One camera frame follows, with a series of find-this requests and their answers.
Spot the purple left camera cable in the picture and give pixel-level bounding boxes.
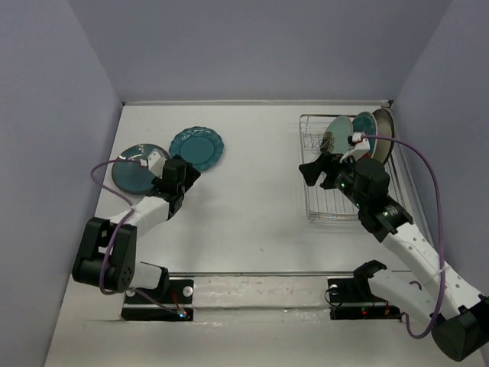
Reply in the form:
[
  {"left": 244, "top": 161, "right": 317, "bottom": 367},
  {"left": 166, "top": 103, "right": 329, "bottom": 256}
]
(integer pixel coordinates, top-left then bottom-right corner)
[{"left": 89, "top": 159, "right": 148, "bottom": 295}]

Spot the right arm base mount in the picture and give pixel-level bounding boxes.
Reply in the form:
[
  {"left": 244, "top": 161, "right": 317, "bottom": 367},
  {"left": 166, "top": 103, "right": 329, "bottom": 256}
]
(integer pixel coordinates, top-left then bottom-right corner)
[{"left": 324, "top": 260, "right": 402, "bottom": 321}]

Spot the red and teal plate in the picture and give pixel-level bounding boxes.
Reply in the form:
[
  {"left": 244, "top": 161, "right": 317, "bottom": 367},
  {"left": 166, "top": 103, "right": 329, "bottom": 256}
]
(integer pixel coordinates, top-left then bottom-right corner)
[{"left": 352, "top": 112, "right": 377, "bottom": 158}]

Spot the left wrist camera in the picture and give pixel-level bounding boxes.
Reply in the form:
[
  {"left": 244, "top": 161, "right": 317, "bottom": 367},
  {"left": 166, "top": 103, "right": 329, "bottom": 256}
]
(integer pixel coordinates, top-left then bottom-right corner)
[{"left": 139, "top": 149, "right": 167, "bottom": 178}]

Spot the light green flower plate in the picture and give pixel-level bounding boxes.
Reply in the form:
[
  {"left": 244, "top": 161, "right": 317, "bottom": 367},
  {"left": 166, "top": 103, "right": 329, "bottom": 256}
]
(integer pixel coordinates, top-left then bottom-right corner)
[{"left": 320, "top": 116, "right": 353, "bottom": 154}]

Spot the metal wire dish rack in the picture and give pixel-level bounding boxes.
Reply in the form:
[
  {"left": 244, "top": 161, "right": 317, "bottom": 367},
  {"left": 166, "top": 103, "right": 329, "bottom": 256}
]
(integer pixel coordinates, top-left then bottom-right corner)
[{"left": 299, "top": 114, "right": 411, "bottom": 221}]

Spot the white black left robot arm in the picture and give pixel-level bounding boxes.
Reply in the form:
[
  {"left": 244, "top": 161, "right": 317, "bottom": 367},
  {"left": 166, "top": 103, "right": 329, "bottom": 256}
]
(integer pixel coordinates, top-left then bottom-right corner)
[{"left": 72, "top": 155, "right": 201, "bottom": 294}]

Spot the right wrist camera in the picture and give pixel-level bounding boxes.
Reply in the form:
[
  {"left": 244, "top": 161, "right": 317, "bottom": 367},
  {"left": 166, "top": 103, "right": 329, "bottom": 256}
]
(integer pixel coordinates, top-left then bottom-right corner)
[{"left": 339, "top": 132, "right": 371, "bottom": 163}]

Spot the grey cream plate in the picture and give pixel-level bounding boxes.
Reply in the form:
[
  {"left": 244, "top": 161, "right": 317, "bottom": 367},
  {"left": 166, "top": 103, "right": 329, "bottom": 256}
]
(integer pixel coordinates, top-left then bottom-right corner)
[{"left": 367, "top": 109, "right": 395, "bottom": 164}]

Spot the teal scalloped plate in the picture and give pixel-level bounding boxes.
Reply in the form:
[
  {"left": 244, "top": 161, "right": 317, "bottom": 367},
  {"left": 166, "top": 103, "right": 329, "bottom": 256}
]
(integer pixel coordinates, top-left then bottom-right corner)
[{"left": 169, "top": 126, "right": 225, "bottom": 172}]

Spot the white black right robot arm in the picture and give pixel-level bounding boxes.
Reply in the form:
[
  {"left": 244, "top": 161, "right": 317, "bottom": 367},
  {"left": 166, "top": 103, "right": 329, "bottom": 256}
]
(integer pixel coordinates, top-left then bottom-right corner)
[{"left": 299, "top": 153, "right": 488, "bottom": 362}]

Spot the dark teal blossom plate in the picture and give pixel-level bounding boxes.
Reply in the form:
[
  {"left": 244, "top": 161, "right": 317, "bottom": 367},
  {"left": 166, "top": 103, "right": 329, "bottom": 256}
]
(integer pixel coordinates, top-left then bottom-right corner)
[{"left": 112, "top": 144, "right": 170, "bottom": 196}]

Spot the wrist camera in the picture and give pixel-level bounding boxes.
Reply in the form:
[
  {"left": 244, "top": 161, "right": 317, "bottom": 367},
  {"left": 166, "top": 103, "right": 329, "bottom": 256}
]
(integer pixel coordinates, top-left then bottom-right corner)
[
  {"left": 139, "top": 149, "right": 167, "bottom": 178},
  {"left": 339, "top": 132, "right": 371, "bottom": 163}
]

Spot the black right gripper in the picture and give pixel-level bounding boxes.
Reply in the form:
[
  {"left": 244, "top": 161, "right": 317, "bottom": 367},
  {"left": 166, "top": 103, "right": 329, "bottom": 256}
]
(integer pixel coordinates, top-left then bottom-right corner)
[{"left": 298, "top": 151, "right": 367, "bottom": 209}]

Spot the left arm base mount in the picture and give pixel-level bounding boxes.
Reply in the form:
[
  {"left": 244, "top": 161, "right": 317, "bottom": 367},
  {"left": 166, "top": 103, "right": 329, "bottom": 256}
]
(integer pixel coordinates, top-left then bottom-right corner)
[{"left": 120, "top": 278, "right": 195, "bottom": 322}]

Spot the purple camera cable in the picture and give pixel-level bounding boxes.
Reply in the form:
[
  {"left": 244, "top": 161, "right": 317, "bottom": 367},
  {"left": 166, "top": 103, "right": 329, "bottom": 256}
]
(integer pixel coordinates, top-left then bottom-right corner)
[
  {"left": 361, "top": 132, "right": 445, "bottom": 340},
  {"left": 89, "top": 159, "right": 148, "bottom": 295}
]

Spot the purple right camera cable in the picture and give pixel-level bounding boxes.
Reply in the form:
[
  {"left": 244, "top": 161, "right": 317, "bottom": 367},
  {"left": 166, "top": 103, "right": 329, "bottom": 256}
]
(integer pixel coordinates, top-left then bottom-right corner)
[{"left": 361, "top": 132, "right": 445, "bottom": 340}]

